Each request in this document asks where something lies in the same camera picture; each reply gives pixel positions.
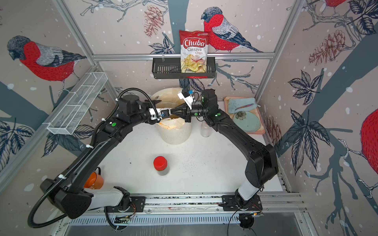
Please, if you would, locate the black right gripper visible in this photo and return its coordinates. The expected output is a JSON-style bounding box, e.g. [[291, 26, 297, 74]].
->
[[169, 104, 209, 125]]

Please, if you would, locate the glass jar with tea leaves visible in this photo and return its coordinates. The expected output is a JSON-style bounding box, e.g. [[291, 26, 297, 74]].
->
[[200, 121, 212, 138]]

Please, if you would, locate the red-lidded glass jar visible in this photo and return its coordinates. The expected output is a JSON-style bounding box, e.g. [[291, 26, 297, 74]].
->
[[159, 108, 172, 119], [153, 156, 169, 176]]

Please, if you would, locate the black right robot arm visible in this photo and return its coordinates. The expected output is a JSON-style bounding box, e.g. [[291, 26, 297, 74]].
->
[[171, 89, 279, 208]]

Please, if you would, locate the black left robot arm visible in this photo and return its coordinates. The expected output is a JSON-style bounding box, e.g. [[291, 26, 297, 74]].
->
[[28, 95, 161, 220]]

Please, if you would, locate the cream waste bin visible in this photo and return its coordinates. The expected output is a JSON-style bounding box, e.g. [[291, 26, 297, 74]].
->
[[150, 88, 194, 145]]

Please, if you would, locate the yellowish bin liner bag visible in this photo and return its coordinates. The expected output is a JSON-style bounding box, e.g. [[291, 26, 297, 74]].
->
[[151, 88, 186, 130]]

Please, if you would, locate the teal folded cloth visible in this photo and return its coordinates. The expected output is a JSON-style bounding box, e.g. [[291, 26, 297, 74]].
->
[[227, 98, 258, 114]]

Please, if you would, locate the pink plastic tray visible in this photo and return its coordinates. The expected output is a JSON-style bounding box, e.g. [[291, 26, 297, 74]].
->
[[224, 96, 265, 135]]

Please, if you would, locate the mint green flower plate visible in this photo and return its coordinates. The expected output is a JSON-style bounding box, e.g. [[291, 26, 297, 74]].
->
[[233, 111, 261, 133]]

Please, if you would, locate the Chuba cassava chips bag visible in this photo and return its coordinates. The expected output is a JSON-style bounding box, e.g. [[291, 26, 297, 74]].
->
[[179, 30, 210, 73]]

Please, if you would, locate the orange cup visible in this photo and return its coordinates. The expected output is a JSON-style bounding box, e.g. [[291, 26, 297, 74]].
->
[[84, 167, 104, 189]]

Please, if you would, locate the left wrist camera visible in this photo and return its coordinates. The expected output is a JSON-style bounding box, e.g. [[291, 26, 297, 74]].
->
[[148, 108, 162, 120]]

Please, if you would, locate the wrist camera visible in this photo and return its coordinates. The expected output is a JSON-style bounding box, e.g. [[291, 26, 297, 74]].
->
[[178, 88, 194, 110], [148, 108, 162, 120]]

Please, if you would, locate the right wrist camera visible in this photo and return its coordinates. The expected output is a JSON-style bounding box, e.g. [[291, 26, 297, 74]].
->
[[178, 88, 194, 110]]

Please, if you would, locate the black wall basket shelf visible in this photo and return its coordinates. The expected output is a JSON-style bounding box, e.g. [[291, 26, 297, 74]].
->
[[152, 57, 216, 79]]

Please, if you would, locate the white wire mesh basket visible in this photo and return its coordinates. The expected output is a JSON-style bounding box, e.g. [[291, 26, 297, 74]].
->
[[47, 72, 108, 135]]

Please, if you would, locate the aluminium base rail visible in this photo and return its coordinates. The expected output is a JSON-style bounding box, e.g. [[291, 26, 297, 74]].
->
[[62, 192, 307, 227]]

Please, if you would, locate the black corrugated cable conduit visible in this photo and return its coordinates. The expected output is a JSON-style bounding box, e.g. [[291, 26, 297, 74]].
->
[[27, 88, 160, 228]]

